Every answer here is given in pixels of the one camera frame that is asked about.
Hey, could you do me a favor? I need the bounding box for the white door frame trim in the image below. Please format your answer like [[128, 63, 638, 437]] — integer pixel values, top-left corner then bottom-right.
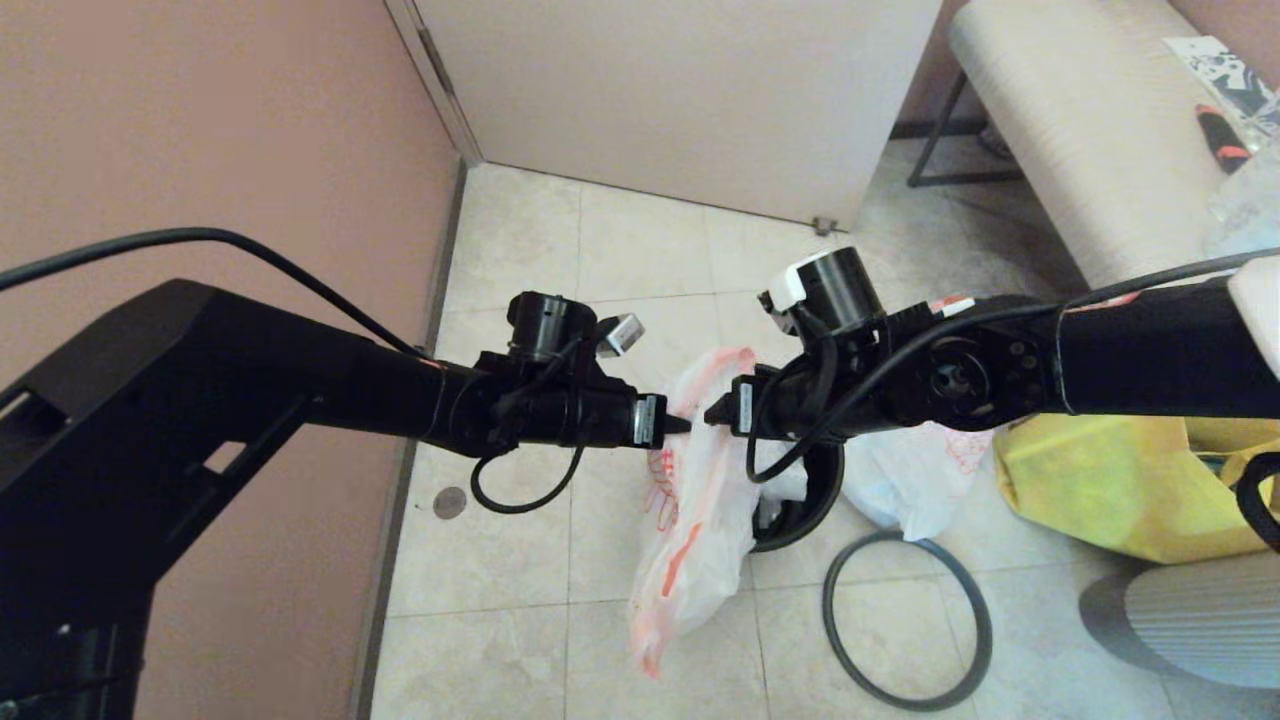
[[385, 0, 484, 169]]

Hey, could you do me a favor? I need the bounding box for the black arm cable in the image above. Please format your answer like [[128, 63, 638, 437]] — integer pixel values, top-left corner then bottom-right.
[[1237, 478, 1280, 553], [0, 227, 426, 359]]

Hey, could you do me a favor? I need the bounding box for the white ribbed round bin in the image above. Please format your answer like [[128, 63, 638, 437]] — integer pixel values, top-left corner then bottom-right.
[[1078, 550, 1280, 691]]

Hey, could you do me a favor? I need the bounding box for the grey bin rim ring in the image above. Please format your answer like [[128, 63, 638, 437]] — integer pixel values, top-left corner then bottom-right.
[[822, 532, 994, 713]]

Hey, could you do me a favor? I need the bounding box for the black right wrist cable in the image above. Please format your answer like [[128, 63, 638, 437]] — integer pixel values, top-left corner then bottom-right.
[[745, 248, 1280, 484]]

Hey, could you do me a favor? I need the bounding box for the dark metal bench leg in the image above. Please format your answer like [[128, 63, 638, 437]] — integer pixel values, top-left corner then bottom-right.
[[905, 75, 1023, 191]]

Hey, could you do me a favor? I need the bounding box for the grey baseboard strip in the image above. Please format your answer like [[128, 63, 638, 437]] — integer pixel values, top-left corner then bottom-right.
[[347, 160, 471, 720]]

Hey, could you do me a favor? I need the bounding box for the black round trash bin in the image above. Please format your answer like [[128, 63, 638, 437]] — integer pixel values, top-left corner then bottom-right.
[[750, 440, 846, 553]]

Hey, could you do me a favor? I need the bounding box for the crumpled clear plastic bottle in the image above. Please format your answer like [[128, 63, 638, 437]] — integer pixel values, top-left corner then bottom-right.
[[1205, 140, 1280, 259]]

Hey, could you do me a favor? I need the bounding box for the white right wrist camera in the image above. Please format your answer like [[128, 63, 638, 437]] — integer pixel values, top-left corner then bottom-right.
[[758, 262, 823, 313]]

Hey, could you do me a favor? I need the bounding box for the yellow fabric tote bag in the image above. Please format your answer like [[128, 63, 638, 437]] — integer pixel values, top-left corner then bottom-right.
[[993, 415, 1280, 564]]

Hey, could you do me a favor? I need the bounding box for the beige wood-grain bench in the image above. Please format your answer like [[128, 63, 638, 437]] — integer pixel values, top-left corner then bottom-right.
[[948, 0, 1280, 291]]

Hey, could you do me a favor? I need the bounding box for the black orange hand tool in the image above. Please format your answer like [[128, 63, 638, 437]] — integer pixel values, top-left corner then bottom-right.
[[1195, 103, 1253, 173]]

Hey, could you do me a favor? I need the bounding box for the black white printed sheet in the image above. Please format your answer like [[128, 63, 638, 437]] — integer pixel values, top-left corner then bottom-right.
[[1165, 35, 1280, 121]]

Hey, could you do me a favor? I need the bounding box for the white red-print plastic bag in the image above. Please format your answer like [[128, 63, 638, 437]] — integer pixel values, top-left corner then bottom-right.
[[628, 347, 809, 679], [845, 420, 996, 543]]

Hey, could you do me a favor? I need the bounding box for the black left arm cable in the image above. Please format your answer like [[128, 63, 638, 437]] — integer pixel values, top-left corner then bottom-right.
[[0, 227, 426, 359]]

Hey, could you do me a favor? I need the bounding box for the white door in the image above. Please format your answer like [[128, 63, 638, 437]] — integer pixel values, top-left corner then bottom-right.
[[413, 0, 941, 229]]

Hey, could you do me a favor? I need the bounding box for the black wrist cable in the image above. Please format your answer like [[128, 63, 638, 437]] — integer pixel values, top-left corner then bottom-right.
[[470, 340, 589, 515], [745, 248, 1280, 484]]

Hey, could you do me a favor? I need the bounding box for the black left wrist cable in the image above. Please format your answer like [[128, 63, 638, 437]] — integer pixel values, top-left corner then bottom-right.
[[470, 340, 589, 515]]

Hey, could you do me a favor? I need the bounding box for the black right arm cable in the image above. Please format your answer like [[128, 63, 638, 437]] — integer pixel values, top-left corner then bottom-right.
[[1237, 478, 1280, 553]]

